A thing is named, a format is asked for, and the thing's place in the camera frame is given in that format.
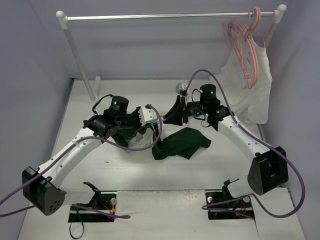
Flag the pink hanger under garment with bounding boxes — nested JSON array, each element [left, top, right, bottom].
[[255, 9, 283, 48]]

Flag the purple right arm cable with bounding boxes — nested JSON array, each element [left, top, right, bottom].
[[184, 69, 306, 218]]

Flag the pink plastic hanger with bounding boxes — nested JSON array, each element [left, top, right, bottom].
[[222, 6, 261, 89]]

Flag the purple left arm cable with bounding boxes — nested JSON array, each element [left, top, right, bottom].
[[0, 103, 165, 221]]

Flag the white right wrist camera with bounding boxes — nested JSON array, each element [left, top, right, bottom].
[[175, 82, 188, 97]]

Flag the white hanging garment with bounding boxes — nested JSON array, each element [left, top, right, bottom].
[[215, 39, 273, 125]]

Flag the blue plastic hanger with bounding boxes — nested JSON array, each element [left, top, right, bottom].
[[147, 116, 201, 126]]

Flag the white clothes rack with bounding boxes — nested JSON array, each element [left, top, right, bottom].
[[55, 4, 288, 102]]

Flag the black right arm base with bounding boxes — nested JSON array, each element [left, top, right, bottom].
[[204, 180, 255, 221]]

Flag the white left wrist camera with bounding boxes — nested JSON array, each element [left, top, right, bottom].
[[138, 107, 158, 126]]

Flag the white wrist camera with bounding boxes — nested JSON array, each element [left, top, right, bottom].
[[175, 82, 188, 97], [138, 107, 158, 126]]

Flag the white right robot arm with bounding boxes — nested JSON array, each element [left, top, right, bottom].
[[164, 83, 289, 206]]

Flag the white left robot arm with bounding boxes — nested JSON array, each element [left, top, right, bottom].
[[22, 95, 158, 216]]

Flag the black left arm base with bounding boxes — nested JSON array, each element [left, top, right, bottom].
[[67, 181, 118, 240]]

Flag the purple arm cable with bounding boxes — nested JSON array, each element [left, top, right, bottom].
[[184, 69, 306, 218], [0, 103, 165, 221]]

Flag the white and green t-shirt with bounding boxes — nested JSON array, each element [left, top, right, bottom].
[[112, 124, 212, 161]]

